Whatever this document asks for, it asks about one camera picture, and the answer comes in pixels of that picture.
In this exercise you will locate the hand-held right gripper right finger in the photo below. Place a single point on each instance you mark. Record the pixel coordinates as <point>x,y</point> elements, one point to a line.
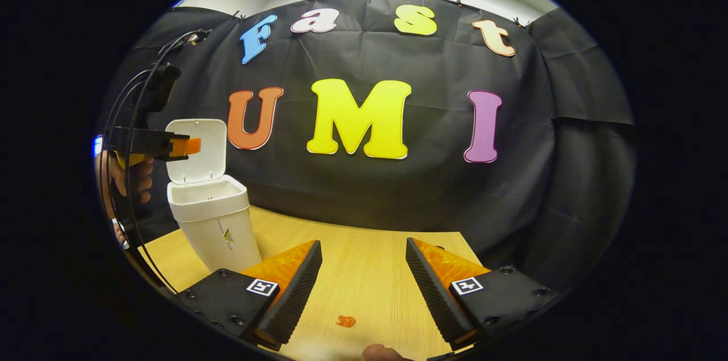
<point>435,298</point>

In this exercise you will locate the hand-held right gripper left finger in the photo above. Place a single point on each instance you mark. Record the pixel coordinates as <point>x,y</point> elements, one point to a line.
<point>296,298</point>

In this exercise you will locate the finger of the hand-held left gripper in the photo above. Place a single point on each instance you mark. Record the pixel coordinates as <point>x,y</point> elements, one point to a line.
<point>165,145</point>

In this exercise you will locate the orange paper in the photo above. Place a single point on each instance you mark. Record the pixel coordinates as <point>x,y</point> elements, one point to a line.
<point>345,321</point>

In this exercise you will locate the white desktop garbage bin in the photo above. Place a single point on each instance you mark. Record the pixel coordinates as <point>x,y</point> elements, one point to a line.
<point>216,236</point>

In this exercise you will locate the wooden desktop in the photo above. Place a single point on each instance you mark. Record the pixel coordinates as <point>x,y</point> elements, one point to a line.
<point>364,270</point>

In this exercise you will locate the black backdrop cloth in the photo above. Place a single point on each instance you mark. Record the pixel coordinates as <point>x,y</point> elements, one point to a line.
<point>432,196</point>

